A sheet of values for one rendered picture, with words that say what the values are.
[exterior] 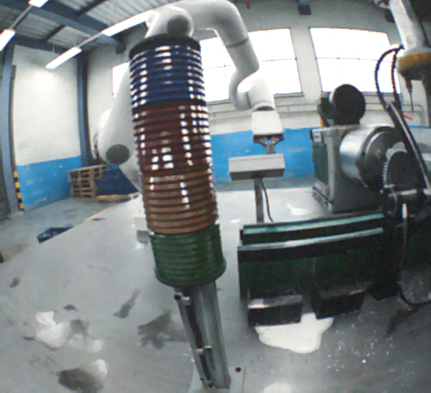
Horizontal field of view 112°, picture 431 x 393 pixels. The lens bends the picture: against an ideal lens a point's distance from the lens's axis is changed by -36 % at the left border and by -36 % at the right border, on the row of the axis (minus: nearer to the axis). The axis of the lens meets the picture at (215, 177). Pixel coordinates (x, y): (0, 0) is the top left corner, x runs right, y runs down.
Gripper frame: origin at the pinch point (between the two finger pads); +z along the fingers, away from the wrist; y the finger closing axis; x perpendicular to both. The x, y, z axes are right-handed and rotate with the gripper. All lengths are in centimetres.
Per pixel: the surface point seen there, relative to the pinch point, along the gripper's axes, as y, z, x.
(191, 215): -11, 32, -51
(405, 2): 43, -18, -49
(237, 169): -10.9, 7.1, -3.5
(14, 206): -597, -62, 244
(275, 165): 0.7, 6.7, -3.5
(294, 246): 0.7, 32.2, -20.4
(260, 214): -4.9, 19.0, 6.3
